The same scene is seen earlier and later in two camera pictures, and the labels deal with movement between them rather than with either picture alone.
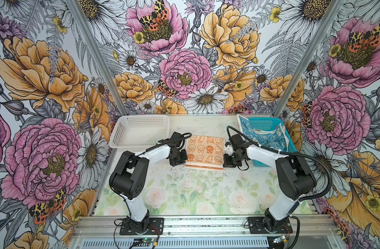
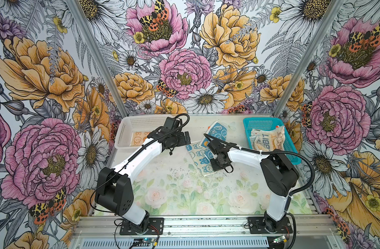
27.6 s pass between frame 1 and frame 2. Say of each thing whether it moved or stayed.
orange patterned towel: moved
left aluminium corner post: stayed
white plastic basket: stayed
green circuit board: stayed
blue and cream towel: moved
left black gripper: moved
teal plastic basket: stayed
